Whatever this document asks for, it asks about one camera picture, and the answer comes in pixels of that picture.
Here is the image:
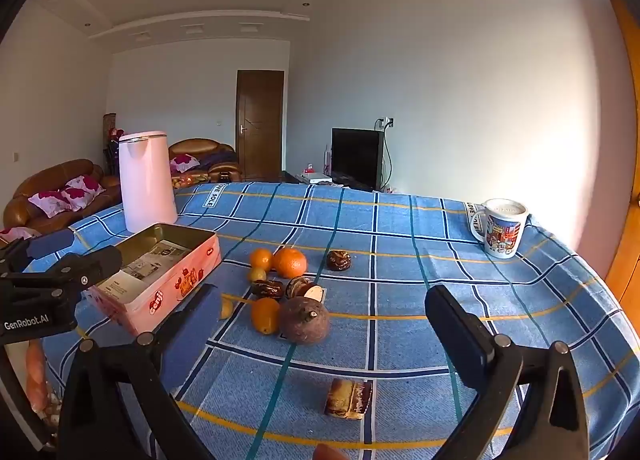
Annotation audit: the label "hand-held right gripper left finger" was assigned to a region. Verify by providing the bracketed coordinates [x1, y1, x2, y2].
[59, 284, 222, 460]

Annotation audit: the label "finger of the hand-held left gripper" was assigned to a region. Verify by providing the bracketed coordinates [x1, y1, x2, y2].
[0, 230, 76, 277]
[30, 246, 123, 293]

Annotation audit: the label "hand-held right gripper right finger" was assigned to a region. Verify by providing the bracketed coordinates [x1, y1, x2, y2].
[425, 285, 591, 460]

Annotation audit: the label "pink tin box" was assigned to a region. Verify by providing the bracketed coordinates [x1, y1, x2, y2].
[82, 223, 222, 335]

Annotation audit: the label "oval orange tangerine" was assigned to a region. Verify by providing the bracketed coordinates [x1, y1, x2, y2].
[251, 297, 281, 335]

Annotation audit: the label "person's left forearm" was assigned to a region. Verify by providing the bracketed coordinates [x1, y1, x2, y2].
[25, 340, 51, 413]

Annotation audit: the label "pink floral cushion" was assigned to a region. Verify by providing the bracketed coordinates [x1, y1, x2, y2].
[0, 227, 41, 243]

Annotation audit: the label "white pillow magenta flowers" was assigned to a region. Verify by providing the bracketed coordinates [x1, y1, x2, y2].
[65, 176, 106, 201]
[28, 188, 76, 218]
[170, 154, 201, 175]

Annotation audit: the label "printed paper booklet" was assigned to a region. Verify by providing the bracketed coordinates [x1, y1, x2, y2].
[97, 240, 193, 298]

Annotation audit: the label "brown leather sofa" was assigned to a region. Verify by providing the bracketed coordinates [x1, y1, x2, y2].
[4, 159, 122, 231]

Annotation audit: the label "blue plaid tablecloth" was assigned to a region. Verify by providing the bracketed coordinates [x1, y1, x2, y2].
[40, 181, 640, 460]

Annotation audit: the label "dark brown oblong fruit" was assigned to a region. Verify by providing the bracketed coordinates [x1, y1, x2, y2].
[250, 280, 286, 299]

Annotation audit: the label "small round orange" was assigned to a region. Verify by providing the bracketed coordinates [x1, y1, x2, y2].
[250, 248, 274, 273]

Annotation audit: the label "pink electric kettle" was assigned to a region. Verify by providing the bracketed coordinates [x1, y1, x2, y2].
[118, 131, 178, 234]

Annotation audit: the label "large purple-brown round fruit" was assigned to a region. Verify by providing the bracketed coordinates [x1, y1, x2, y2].
[278, 296, 331, 345]

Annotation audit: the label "white printed mug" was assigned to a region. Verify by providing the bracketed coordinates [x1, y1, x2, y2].
[470, 198, 529, 259]

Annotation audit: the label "cut brown fruit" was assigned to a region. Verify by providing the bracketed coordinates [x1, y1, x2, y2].
[286, 276, 323, 301]

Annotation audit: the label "large round orange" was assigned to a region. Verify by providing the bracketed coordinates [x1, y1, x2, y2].
[273, 247, 307, 279]

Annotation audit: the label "brown cake piece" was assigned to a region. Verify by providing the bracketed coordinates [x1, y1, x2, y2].
[324, 377, 373, 421]

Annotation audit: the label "low coffee table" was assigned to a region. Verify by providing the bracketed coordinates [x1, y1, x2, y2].
[172, 174, 211, 191]

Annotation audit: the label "dark wooden stand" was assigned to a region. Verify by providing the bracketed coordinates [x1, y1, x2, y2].
[103, 113, 118, 161]

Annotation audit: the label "brown leather armchair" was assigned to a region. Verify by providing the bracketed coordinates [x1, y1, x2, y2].
[168, 138, 240, 184]

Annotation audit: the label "purple blanket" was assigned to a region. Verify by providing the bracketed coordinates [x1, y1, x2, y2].
[197, 150, 238, 171]

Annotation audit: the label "low television stand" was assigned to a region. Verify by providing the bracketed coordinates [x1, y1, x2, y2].
[282, 170, 376, 193]

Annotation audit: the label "black television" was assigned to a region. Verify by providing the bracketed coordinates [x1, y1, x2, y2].
[331, 128, 385, 191]

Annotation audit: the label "brown wooden door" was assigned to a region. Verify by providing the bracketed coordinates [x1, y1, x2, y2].
[236, 70, 285, 181]

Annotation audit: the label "black power cable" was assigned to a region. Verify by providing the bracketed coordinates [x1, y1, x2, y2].
[382, 127, 394, 191]

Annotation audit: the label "wooden door frame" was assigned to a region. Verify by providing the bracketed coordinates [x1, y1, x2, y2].
[600, 0, 640, 311]

